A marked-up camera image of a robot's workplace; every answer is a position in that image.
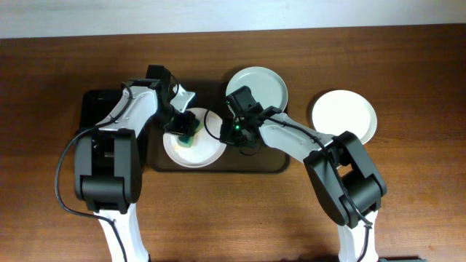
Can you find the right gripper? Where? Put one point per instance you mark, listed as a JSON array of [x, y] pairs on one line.
[[226, 135]]

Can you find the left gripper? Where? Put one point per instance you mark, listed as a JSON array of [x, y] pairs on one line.
[[186, 126]]

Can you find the green scrubbing sponge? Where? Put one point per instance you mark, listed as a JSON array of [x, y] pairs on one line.
[[186, 141]]

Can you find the white plate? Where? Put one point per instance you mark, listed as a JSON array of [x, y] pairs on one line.
[[337, 111], [200, 151]]

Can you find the pale blue plate top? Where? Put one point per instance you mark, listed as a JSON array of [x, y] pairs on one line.
[[266, 86]]

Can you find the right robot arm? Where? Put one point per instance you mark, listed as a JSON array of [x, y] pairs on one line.
[[346, 182]]

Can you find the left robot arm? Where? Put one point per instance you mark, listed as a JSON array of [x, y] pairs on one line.
[[111, 198]]

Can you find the brown plastic serving tray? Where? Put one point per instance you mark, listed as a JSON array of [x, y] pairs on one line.
[[261, 159]]

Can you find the black rectangular tray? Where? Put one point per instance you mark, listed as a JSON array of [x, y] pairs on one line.
[[94, 109]]

